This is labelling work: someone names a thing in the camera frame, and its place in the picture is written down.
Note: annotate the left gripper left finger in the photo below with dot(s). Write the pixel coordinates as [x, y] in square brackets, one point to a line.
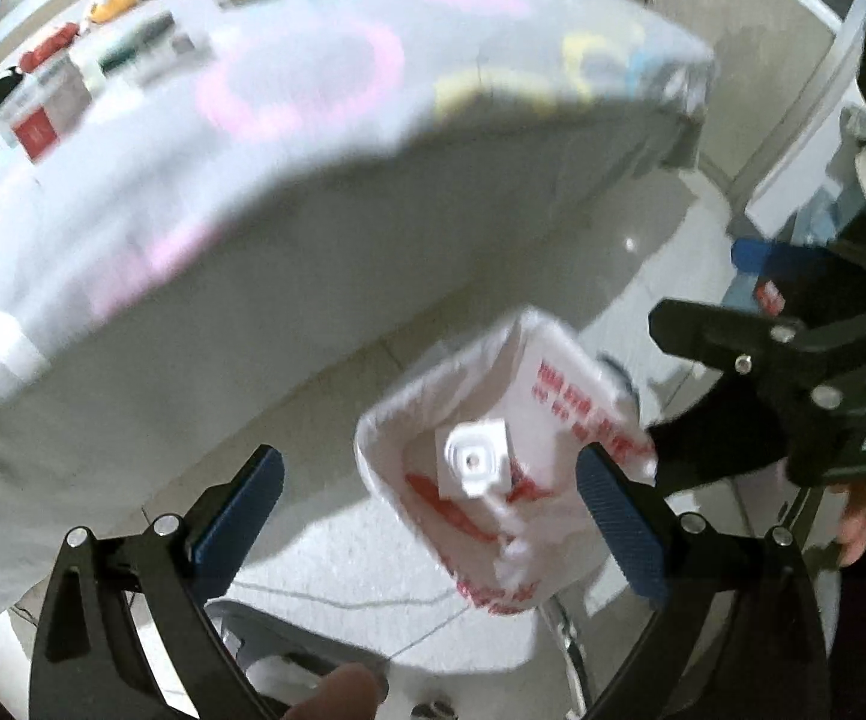
[88, 659]

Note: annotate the red plush toy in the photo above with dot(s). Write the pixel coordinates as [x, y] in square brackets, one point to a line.
[60, 40]

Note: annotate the operator's left thumb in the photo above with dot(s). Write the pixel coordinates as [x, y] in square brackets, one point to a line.
[349, 693]

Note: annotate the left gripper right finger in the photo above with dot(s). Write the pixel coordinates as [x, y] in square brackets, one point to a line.
[771, 661]

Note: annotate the white red trash bag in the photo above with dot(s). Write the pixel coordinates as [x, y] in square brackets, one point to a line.
[507, 553]

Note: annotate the dark green long box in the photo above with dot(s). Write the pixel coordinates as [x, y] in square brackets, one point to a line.
[141, 39]

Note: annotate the blue white milk carton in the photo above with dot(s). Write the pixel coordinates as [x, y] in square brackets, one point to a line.
[45, 107]

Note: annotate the yellow white plush toy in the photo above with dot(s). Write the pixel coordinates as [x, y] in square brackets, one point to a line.
[108, 10]

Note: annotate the operator's right hand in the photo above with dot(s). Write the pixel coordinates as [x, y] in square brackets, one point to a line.
[851, 533]

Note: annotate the patterned grey bed sheet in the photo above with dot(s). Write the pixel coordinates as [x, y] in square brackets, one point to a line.
[196, 249]

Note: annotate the white square plastic tray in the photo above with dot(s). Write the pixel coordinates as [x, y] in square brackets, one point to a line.
[473, 459]

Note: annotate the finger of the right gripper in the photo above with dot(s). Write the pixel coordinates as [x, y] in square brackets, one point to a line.
[771, 260]
[720, 338]

